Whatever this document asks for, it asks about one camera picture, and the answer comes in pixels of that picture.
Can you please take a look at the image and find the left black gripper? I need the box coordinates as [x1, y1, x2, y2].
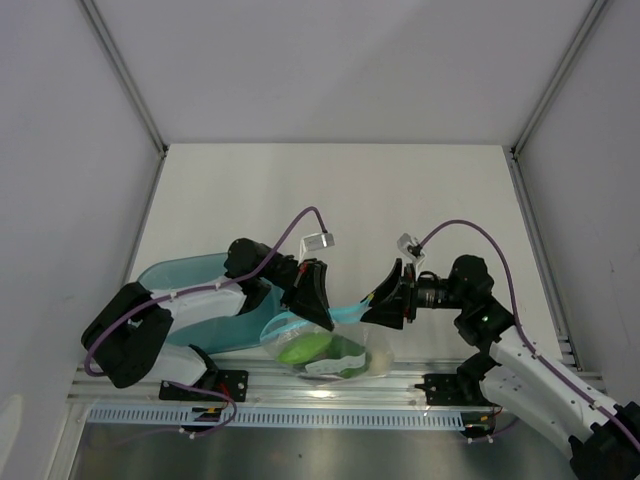
[258, 248, 335, 331]

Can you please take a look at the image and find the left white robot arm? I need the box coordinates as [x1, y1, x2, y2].
[81, 238, 334, 400]

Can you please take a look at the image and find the right aluminium frame post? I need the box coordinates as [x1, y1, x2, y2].
[509, 0, 614, 156]

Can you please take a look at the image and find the blue plastic tray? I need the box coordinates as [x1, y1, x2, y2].
[137, 253, 282, 354]

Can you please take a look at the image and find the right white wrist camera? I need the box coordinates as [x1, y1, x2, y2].
[397, 233, 425, 272]

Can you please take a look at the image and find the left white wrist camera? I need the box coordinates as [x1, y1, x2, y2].
[299, 232, 335, 262]

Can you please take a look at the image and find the aluminium frame post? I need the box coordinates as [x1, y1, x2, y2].
[509, 0, 614, 156]
[79, 0, 169, 156]

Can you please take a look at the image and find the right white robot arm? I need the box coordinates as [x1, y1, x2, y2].
[361, 255, 639, 479]

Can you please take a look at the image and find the white slotted cable duct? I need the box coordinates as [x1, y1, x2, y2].
[87, 405, 465, 431]

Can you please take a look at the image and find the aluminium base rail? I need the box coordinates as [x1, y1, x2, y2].
[66, 357, 461, 410]

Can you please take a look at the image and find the clear zip top bag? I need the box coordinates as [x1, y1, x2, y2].
[260, 296, 395, 382]

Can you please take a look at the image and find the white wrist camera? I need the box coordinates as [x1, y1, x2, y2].
[397, 233, 425, 272]
[299, 232, 335, 262]

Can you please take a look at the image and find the left aluminium frame post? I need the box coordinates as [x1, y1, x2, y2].
[79, 0, 169, 156]

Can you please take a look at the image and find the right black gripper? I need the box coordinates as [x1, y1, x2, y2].
[360, 259, 468, 330]

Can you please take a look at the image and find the green bell pepper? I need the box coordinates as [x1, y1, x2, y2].
[326, 336, 371, 379]

